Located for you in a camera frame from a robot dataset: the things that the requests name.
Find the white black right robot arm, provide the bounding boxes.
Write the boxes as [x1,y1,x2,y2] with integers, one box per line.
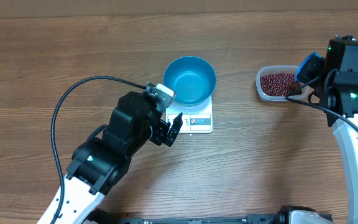
[285,35,358,223]

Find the red adzuki beans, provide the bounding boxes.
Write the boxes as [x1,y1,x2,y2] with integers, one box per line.
[260,73,302,96]

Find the teal metal bowl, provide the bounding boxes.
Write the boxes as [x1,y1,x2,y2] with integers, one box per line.
[163,56,217,107]

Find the blue plastic measuring scoop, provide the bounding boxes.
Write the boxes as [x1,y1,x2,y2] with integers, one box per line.
[295,52,324,83]

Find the white digital kitchen scale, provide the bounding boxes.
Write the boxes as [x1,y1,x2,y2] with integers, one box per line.
[165,95,213,134]

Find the clear plastic container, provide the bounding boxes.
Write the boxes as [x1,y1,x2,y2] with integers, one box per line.
[255,65,302,103]

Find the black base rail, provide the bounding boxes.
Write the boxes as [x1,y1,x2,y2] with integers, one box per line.
[85,206,333,224]

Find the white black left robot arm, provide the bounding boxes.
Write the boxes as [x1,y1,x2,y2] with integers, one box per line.
[39,87,182,223]

